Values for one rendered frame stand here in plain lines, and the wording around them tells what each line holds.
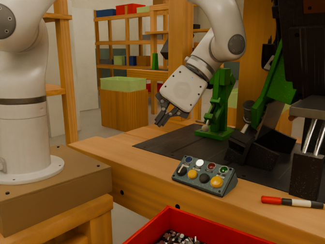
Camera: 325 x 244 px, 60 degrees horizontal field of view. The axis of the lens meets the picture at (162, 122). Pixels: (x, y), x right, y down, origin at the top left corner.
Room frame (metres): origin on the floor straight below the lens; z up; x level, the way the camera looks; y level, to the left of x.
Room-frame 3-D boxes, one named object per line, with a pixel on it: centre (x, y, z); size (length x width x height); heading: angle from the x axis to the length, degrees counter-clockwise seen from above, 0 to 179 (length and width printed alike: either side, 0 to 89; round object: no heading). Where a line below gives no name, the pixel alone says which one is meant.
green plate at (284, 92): (0.79, -0.35, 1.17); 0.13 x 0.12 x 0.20; 51
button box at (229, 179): (0.68, -0.11, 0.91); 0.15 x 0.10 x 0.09; 51
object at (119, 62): (7.12, 0.72, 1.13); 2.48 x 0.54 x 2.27; 49
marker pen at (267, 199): (0.57, -0.29, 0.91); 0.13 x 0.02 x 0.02; 78
